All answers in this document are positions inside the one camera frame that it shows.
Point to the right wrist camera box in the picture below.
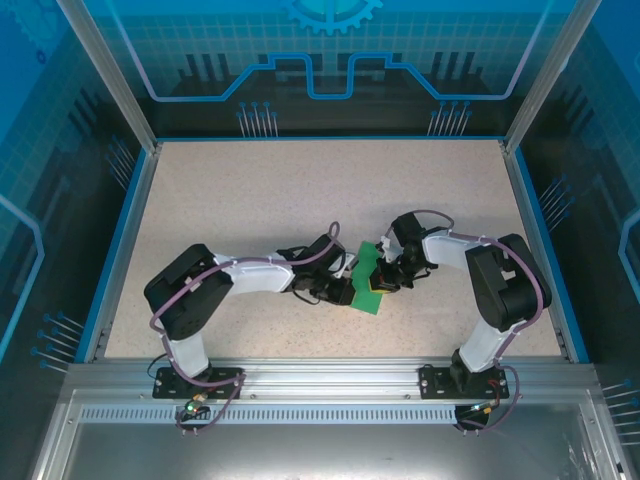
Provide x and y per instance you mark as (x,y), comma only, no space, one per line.
(386,247)

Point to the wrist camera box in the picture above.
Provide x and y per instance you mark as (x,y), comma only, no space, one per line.
(386,247)
(350,265)

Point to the aluminium mounting rail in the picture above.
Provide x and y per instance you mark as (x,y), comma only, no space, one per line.
(330,380)

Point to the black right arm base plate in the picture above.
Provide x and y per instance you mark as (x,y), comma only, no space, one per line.
(432,385)

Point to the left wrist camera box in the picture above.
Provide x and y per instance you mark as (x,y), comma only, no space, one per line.
(350,265)

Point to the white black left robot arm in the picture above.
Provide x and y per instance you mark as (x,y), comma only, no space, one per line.
(185,295)

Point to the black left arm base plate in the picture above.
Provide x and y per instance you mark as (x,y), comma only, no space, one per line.
(165,387)

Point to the aluminium table side rail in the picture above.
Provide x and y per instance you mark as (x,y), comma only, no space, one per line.
(128,240)
(531,240)

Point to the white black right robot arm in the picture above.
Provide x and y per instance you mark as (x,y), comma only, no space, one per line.
(505,290)

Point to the aluminium frame post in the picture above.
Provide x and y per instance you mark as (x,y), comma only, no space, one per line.
(545,85)
(115,85)

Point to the sheet metal tray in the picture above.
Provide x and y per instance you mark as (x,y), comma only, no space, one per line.
(320,455)

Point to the green paper sheet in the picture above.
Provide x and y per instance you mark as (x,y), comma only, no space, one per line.
(365,301)

